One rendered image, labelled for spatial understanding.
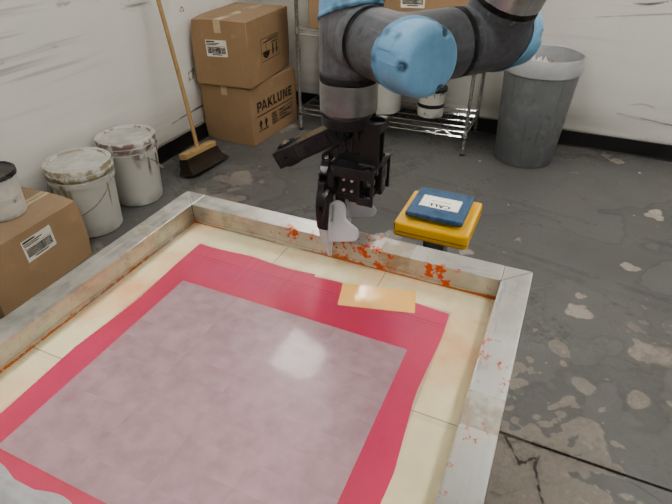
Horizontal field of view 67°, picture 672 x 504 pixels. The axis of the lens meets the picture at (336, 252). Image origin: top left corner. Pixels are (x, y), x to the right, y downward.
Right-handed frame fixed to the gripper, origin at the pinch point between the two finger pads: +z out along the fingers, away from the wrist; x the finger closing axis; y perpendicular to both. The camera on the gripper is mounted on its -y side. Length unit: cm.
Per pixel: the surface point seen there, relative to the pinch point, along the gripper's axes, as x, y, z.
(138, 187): 122, -171, 86
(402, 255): -1.7, 11.5, -0.9
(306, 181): 187, -102, 98
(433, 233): 12.6, 12.7, 3.4
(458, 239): 12.6, 17.0, 3.5
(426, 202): 18.3, 9.6, 1.1
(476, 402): -23.6, 26.5, -0.8
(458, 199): 21.8, 14.6, 1.1
